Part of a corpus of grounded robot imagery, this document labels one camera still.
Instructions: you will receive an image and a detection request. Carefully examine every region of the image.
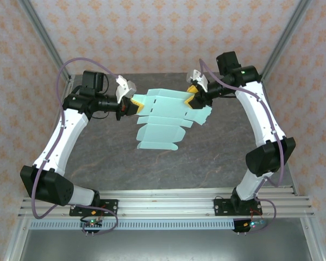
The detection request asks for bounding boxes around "light teal paper box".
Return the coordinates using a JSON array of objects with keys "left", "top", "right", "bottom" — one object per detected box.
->
[{"left": 135, "top": 88, "right": 212, "bottom": 151}]

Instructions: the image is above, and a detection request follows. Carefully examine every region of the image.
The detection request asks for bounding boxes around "grey metal sheet panel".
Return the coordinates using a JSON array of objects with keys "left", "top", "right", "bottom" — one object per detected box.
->
[{"left": 18, "top": 229, "right": 313, "bottom": 261}]

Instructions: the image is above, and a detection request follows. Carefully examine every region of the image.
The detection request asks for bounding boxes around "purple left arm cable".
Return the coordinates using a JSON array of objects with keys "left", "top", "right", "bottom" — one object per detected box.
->
[{"left": 32, "top": 57, "right": 120, "bottom": 235}]

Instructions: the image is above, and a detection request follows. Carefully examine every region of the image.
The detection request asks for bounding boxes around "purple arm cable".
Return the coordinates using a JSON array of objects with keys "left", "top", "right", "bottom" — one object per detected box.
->
[
  {"left": 32, "top": 57, "right": 120, "bottom": 235},
  {"left": 198, "top": 58, "right": 286, "bottom": 234}
]

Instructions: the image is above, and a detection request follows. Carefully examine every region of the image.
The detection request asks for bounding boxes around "aluminium frame post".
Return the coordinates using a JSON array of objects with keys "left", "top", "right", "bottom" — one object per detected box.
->
[
  {"left": 17, "top": 0, "right": 73, "bottom": 82},
  {"left": 260, "top": 0, "right": 313, "bottom": 81}
]

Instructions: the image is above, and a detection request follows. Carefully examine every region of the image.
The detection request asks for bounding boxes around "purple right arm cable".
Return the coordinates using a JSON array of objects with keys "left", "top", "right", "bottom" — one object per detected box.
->
[{"left": 198, "top": 58, "right": 286, "bottom": 234}]

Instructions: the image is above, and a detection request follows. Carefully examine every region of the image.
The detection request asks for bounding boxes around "aluminium mounting rail beam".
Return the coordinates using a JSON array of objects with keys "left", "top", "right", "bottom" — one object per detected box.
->
[{"left": 17, "top": 186, "right": 315, "bottom": 220}]

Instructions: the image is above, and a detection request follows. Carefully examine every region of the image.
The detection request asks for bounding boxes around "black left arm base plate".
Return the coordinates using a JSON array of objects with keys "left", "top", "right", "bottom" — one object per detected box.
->
[{"left": 69, "top": 199, "right": 119, "bottom": 217}]

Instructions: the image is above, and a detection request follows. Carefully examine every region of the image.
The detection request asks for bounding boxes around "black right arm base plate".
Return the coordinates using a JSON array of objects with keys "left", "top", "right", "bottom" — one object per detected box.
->
[{"left": 214, "top": 197, "right": 261, "bottom": 217}]

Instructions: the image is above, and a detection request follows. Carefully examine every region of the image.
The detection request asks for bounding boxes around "grey slotted cable duct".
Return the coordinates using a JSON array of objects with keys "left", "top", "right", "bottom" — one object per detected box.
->
[{"left": 29, "top": 219, "right": 236, "bottom": 231}]

